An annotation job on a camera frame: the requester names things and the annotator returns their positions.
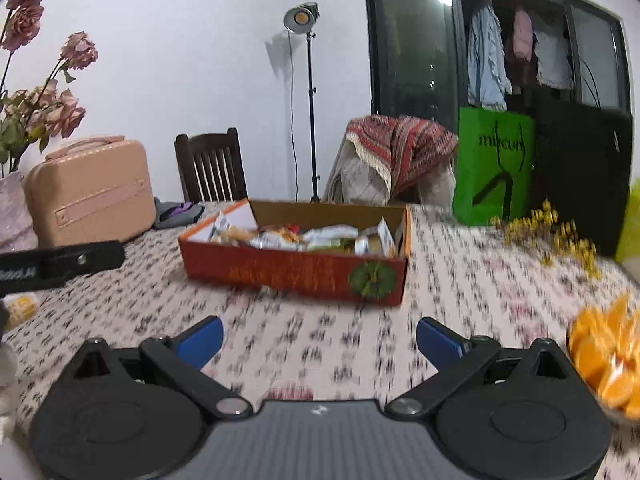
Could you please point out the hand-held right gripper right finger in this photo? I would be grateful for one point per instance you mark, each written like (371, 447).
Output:
(440, 342)

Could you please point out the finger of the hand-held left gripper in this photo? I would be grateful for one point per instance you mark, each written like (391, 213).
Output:
(95, 257)

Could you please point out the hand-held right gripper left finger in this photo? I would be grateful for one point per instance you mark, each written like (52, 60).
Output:
(202, 342)

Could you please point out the cardboard box with orange rim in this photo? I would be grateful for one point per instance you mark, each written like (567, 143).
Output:
(300, 272)

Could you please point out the pile of mixed snack bags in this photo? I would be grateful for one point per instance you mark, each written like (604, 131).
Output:
(325, 237)

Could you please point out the yellow snack packet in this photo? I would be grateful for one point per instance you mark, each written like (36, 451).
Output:
(22, 310)

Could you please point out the pale pink vase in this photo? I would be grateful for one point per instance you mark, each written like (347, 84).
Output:
(12, 215)

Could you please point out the pink ribbed suitcase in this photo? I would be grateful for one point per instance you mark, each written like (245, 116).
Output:
(90, 195)

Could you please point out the grey purple pouch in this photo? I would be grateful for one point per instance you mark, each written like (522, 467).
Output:
(175, 215)

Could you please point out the pale grey object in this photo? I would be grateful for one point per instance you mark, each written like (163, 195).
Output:
(6, 385)

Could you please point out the dark wooden chair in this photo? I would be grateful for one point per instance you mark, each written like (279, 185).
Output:
(187, 170)

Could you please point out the plate of orange slices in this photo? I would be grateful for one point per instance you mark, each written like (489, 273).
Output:
(600, 360)

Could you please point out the yellow flower sprigs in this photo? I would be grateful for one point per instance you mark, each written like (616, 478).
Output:
(565, 235)

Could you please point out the green paper bag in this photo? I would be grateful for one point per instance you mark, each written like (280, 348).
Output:
(480, 180)

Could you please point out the red patterned blanket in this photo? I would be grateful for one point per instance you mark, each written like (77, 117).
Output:
(405, 150)

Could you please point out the black panel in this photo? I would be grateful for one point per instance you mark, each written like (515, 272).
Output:
(575, 170)

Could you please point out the lime green object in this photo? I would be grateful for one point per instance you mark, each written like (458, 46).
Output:
(630, 220)

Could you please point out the dusty pink rose bouquet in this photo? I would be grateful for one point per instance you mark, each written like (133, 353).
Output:
(25, 20)

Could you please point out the light blue hanging garment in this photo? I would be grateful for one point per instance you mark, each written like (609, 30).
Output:
(485, 60)

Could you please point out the dark framed glass door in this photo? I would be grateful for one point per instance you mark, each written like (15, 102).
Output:
(410, 45)

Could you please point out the white hanging garment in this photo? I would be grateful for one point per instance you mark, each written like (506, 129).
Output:
(552, 65)

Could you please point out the black lamp stand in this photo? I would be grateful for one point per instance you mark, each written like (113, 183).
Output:
(300, 17)

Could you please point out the pink hanging garment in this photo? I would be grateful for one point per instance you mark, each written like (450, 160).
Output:
(522, 35)

